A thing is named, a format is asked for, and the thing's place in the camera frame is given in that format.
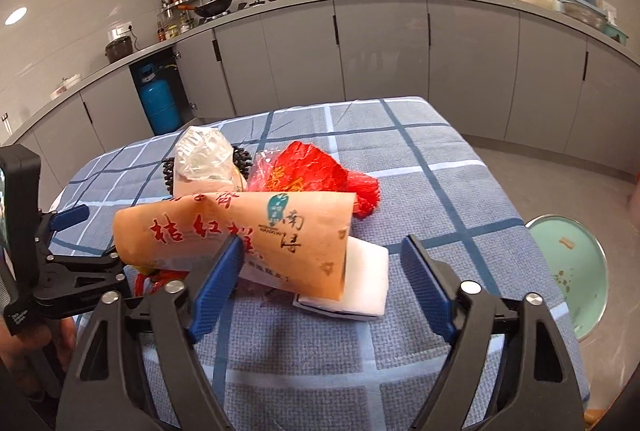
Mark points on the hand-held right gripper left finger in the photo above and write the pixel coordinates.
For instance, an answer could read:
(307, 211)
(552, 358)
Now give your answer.
(220, 283)

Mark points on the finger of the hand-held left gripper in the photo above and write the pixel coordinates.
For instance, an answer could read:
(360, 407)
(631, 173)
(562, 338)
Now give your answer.
(70, 217)
(80, 276)

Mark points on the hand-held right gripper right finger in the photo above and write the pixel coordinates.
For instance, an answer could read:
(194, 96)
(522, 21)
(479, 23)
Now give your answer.
(425, 283)

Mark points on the white foam wrap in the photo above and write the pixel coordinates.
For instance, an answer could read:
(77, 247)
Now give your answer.
(367, 276)

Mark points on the orange printed plastic bag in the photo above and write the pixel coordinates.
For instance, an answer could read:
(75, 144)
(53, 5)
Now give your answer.
(200, 221)

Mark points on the clear plastic bag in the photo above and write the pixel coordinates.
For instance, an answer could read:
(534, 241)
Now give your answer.
(205, 151)

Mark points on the red plastic bag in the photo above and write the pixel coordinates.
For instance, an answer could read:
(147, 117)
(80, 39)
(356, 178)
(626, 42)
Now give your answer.
(310, 171)

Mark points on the mint green basin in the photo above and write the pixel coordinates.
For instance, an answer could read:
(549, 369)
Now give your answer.
(570, 261)

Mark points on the person's left hand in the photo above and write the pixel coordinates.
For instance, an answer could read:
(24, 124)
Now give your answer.
(65, 343)

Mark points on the black foam net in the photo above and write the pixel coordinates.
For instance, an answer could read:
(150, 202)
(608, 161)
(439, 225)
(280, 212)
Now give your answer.
(169, 173)

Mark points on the blue plaid tablecloth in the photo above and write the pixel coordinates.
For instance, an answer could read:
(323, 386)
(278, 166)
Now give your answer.
(400, 161)

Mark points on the blue gas cylinder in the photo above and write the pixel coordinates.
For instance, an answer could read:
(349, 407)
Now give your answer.
(159, 106)

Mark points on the dark round pot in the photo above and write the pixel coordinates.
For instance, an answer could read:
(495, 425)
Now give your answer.
(119, 51)

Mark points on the metal spice rack with bottles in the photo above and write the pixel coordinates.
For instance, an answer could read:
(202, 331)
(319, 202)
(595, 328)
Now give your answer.
(175, 11)

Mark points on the grey kitchen counter cabinets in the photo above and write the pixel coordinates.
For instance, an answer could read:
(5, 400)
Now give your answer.
(385, 51)

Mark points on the black wok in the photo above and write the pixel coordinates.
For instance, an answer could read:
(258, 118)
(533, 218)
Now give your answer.
(215, 5)

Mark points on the gas stove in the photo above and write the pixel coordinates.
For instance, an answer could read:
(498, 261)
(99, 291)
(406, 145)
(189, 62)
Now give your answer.
(255, 2)

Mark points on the steel mixing bowl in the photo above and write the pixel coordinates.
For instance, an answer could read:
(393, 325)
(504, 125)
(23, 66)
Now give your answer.
(584, 15)

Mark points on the green plastic basket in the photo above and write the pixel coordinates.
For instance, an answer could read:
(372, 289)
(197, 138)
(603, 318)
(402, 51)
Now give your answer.
(617, 32)

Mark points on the white wall socket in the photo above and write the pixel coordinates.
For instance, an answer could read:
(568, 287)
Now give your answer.
(122, 30)

